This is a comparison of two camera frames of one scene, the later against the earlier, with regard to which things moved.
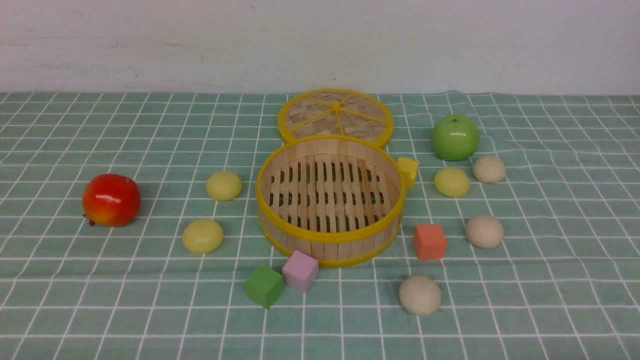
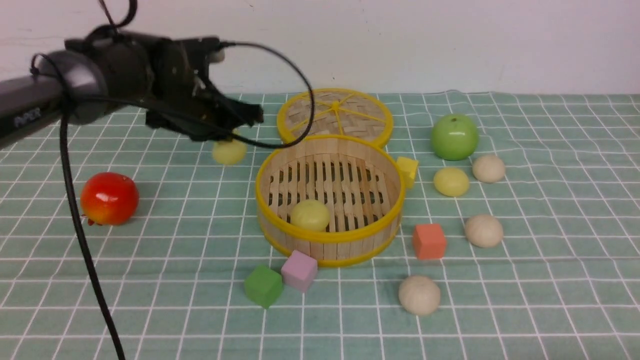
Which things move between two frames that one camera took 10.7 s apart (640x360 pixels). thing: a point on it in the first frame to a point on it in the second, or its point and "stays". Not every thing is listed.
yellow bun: (224, 186) to (229, 152)
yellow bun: (203, 236) to (311, 214)
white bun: (489, 169) stays
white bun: (485, 232) stays
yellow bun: (452, 182) stays
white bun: (420, 295) stays
